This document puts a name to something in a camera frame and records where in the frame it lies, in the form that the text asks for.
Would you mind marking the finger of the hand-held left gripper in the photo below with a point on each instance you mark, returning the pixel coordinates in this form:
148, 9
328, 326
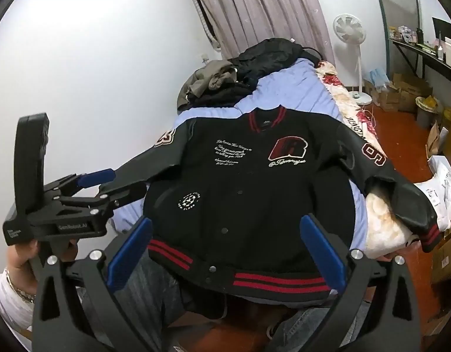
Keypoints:
123, 194
95, 178

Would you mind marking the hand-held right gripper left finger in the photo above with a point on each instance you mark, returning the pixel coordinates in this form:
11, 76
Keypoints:
132, 253

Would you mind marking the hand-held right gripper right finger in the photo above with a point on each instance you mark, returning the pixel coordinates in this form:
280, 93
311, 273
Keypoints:
322, 253

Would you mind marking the person's left forearm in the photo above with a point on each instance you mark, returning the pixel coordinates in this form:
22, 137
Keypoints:
7, 311

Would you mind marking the person's left hand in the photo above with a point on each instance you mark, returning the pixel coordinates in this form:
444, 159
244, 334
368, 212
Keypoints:
19, 264

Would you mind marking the person's blue jeans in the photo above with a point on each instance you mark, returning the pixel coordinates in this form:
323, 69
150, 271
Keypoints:
152, 293

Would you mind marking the flat cardboard box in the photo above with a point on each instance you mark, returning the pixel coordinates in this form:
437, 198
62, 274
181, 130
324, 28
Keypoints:
449, 256

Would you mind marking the white plastic bags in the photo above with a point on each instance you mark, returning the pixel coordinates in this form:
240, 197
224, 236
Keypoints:
443, 190

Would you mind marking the black fleece garment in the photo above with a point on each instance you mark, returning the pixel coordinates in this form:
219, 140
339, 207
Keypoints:
225, 95

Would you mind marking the khaki garment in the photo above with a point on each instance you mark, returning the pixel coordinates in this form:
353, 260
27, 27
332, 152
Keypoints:
207, 79

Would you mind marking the brown paper bag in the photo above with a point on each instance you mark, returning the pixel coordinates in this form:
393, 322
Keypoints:
436, 137

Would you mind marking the floral blanket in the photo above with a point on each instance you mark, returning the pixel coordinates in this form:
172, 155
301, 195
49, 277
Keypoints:
339, 91

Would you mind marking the small cardboard box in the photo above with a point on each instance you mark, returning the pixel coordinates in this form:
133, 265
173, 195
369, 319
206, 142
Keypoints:
386, 99

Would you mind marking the grey bin with yellow bag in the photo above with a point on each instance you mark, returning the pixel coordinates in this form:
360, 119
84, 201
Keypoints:
427, 115

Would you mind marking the blue bed sheet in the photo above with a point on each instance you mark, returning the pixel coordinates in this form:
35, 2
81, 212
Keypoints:
284, 84

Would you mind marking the blue plastic packet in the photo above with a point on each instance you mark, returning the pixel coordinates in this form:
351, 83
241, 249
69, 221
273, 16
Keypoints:
378, 79

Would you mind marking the large cardboard box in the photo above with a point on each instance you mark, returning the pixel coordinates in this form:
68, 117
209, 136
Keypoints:
412, 93

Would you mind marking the black puffer jacket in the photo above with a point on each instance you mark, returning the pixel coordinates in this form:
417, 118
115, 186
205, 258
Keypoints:
273, 58

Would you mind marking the black shelf desk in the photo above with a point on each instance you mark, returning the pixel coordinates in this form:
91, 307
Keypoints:
423, 53

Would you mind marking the white standing fan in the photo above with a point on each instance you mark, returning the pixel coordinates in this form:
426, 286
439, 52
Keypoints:
348, 25

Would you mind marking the clutter of small shelf packets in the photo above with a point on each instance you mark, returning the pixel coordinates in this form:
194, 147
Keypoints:
403, 36

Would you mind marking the pink-grey curtain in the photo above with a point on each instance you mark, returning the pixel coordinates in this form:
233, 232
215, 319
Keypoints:
254, 3

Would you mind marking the white box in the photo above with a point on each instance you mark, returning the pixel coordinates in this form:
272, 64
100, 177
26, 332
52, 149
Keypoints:
450, 53

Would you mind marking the black monitor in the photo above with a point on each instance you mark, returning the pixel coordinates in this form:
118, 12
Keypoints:
443, 27

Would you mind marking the green-framed mirror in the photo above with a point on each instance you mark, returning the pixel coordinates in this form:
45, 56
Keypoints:
397, 7

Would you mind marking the white wall socket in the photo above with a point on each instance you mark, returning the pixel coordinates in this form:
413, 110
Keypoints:
204, 58

